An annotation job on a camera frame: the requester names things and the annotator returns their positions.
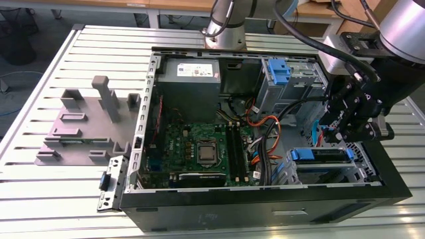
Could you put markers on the black PC case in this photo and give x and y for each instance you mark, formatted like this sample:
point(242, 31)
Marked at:
point(232, 211)

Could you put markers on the grey power supply unit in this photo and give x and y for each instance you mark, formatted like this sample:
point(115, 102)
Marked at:
point(186, 99)

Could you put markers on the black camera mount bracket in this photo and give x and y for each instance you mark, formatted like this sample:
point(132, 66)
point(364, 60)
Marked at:
point(355, 39)

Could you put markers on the wooden cabinet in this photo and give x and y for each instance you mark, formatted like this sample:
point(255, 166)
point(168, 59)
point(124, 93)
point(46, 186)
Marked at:
point(352, 8)

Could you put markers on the hard disk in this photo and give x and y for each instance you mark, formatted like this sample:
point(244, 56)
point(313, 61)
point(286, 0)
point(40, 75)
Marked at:
point(304, 154)

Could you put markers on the metal drive cage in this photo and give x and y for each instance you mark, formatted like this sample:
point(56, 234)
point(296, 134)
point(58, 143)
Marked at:
point(272, 97)

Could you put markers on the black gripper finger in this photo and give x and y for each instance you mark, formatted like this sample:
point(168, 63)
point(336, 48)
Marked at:
point(359, 132)
point(341, 99)

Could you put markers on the metal bracket with blue latch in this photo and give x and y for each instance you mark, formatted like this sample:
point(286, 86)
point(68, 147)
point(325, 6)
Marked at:
point(116, 171)

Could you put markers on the black CPU socket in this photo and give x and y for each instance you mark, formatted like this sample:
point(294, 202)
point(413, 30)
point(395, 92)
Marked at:
point(207, 142)

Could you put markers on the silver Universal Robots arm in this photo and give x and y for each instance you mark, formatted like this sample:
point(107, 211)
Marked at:
point(226, 32)

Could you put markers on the metal disk bay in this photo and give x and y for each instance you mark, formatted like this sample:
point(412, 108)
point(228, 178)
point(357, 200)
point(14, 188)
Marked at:
point(321, 164)

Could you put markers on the grey parts rack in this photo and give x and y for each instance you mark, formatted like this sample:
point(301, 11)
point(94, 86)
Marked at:
point(86, 149)

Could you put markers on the black RAM slot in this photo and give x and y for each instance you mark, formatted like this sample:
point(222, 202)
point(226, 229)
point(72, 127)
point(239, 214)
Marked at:
point(239, 149)
point(230, 149)

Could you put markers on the black graphics card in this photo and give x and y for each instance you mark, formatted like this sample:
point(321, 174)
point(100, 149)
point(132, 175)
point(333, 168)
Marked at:
point(199, 180)

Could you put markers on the wooden desk white frame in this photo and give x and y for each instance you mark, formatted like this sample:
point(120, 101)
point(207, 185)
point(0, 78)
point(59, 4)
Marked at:
point(319, 12)
point(99, 3)

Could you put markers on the black mesh waste bin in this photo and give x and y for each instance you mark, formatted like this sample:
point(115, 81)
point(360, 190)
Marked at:
point(20, 44)

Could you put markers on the green motherboard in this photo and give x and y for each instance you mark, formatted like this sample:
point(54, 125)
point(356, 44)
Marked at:
point(179, 139)

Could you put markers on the silver CPU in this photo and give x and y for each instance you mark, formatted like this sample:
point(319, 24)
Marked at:
point(207, 152)

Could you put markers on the blue plastic drive latch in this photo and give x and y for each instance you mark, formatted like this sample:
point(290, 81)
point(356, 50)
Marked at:
point(278, 72)

